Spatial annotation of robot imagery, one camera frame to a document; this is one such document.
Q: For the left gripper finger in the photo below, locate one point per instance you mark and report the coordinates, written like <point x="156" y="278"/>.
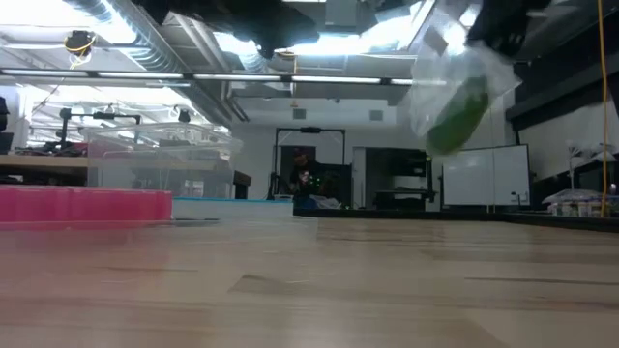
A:
<point x="271" y="50"/>

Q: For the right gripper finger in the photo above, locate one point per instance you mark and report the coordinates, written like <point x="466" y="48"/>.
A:
<point x="505" y="36"/>

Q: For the green elastic bandage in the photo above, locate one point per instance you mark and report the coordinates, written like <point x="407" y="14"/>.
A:
<point x="459" y="121"/>

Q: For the long ceiling light bar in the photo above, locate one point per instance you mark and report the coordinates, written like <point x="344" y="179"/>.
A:
<point x="333" y="78"/>

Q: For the person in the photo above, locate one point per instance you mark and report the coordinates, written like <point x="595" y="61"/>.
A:
<point x="307" y="176"/>

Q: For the white whiteboard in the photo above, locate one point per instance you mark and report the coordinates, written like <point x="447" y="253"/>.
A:
<point x="498" y="179"/>

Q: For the clear plastic container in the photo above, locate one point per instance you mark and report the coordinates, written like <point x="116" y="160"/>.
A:
<point x="159" y="154"/>

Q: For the blue white pill organizer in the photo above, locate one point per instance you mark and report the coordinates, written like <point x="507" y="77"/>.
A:
<point x="232" y="210"/>

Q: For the black yellow ceiling reel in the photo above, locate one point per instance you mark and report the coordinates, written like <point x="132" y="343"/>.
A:
<point x="79" y="43"/>

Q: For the black cabinet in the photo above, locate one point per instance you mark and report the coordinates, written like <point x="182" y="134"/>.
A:
<point x="396" y="174"/>

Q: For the plastic bag of bottles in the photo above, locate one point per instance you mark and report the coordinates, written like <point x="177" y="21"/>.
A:
<point x="575" y="200"/>

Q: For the black rig frame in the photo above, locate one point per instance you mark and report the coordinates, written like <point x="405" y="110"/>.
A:
<point x="309" y="130"/>

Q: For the black metal table frame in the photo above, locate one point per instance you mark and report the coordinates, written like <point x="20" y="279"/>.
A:
<point x="532" y="221"/>

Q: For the black camera stand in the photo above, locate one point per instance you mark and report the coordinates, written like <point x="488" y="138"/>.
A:
<point x="65" y="125"/>

